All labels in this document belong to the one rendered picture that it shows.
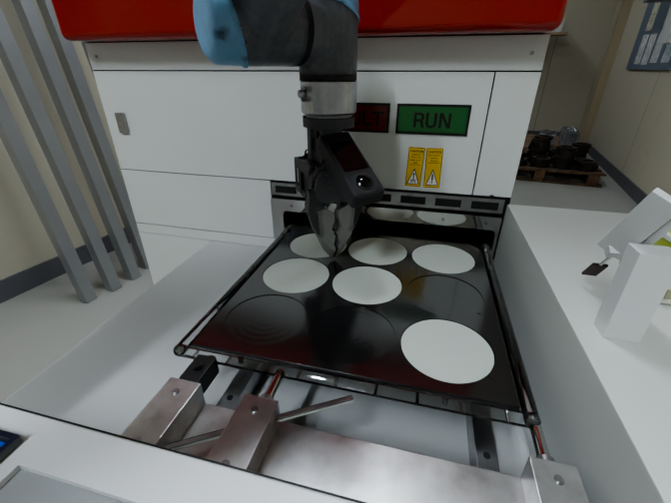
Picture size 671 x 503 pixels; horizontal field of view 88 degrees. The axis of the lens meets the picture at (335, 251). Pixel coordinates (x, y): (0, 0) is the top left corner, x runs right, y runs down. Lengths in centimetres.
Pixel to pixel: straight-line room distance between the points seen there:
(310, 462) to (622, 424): 23
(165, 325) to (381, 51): 55
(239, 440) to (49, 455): 12
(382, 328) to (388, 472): 16
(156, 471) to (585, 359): 33
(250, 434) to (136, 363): 27
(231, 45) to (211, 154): 40
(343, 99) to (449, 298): 30
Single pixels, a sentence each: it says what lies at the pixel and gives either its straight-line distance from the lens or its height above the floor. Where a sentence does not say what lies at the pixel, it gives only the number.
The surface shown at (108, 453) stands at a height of 96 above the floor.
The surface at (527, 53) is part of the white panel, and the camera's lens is 65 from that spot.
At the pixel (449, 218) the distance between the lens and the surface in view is 68.
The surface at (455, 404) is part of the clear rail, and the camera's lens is 37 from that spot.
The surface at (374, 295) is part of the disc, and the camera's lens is 49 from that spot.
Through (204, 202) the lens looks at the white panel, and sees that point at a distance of 83.
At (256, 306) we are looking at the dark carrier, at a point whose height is 90.
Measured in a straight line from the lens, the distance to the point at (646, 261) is 36.
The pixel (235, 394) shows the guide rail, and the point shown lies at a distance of 44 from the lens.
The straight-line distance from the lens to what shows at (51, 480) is 30.
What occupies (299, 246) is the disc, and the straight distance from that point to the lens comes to 62.
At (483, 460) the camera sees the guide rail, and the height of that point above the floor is 85.
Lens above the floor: 118
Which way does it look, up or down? 28 degrees down
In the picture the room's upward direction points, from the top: straight up
